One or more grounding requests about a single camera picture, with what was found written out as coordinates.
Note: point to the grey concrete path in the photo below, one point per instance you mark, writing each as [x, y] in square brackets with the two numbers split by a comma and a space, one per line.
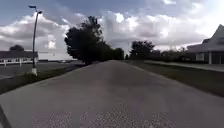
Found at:
[110, 96]

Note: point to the street lamp pole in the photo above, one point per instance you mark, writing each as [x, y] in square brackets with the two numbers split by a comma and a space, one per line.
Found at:
[34, 40]

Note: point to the building with pitched roof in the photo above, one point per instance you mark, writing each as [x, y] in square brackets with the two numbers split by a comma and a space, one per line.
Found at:
[210, 48]

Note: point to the grey road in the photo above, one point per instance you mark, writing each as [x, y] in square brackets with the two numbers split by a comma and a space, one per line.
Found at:
[196, 65]

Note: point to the low building with white posts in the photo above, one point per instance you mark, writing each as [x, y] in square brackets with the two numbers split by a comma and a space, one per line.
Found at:
[16, 56]

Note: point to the tree behind low building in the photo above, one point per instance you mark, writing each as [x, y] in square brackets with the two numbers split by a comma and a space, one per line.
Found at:
[16, 48]

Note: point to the dark hedge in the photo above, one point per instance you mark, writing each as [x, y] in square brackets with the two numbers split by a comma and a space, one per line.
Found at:
[117, 54]

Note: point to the large dark tree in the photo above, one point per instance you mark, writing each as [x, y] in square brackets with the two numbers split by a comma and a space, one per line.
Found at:
[85, 41]

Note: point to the grass strip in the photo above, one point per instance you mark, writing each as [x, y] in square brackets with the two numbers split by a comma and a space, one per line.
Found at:
[30, 77]
[193, 78]

